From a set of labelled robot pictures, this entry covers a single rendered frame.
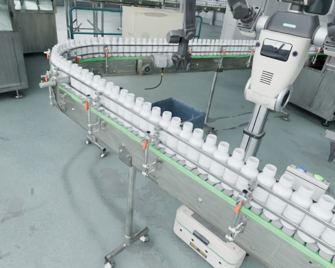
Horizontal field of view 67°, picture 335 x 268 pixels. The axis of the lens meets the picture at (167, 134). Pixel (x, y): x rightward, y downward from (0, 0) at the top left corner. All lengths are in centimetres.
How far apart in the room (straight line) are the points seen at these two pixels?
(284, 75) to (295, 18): 27
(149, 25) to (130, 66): 259
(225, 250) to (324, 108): 331
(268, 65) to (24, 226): 195
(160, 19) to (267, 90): 395
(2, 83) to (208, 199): 344
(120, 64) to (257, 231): 198
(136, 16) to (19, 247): 400
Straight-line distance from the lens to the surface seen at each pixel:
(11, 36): 395
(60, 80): 169
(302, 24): 146
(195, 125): 163
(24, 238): 217
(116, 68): 253
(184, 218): 189
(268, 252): 102
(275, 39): 141
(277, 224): 97
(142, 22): 504
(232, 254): 180
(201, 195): 106
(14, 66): 403
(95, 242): 204
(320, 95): 466
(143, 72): 252
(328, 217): 90
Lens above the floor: 164
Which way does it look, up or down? 30 degrees down
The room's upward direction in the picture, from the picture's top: 8 degrees clockwise
